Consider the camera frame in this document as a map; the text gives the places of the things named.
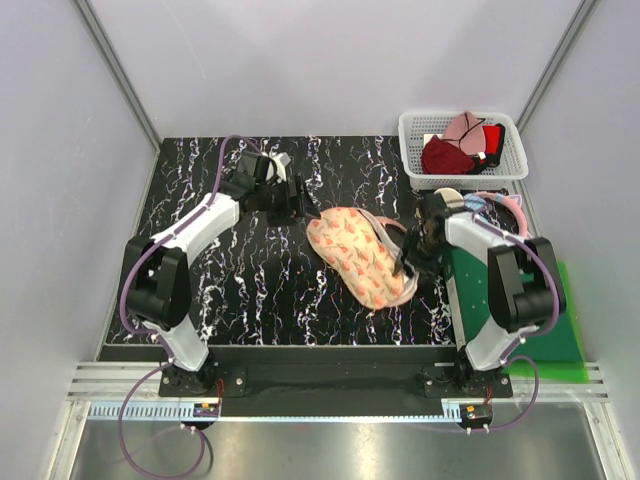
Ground pink bra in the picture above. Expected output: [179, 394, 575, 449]
[441, 111, 486, 156]

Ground pink floral mesh laundry bag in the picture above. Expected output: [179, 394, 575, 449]
[306, 207, 418, 310]

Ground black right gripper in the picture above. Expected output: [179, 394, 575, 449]
[394, 228, 449, 286]

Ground white plastic laundry basket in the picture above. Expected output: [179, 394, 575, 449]
[398, 110, 529, 190]

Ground bright red bra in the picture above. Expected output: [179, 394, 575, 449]
[476, 123, 506, 168]

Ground yellow mug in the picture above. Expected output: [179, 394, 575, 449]
[434, 187, 465, 209]

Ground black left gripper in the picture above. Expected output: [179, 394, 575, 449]
[255, 173, 320, 227]

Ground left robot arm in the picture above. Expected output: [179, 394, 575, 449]
[119, 151, 320, 396]

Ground dark red lace bra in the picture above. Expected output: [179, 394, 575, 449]
[421, 136, 475, 175]

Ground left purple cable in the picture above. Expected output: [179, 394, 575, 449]
[117, 133, 261, 475]

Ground purple cable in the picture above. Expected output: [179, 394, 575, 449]
[117, 133, 261, 475]
[412, 189, 561, 434]

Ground blue pink cat-ear headphones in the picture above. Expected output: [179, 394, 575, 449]
[463, 191, 531, 239]

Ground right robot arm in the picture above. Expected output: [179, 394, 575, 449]
[394, 188, 566, 397]

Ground green ring binder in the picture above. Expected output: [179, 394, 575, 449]
[447, 249, 584, 365]

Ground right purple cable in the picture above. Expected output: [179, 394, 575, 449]
[412, 189, 561, 434]

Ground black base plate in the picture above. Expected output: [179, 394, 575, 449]
[159, 346, 513, 419]

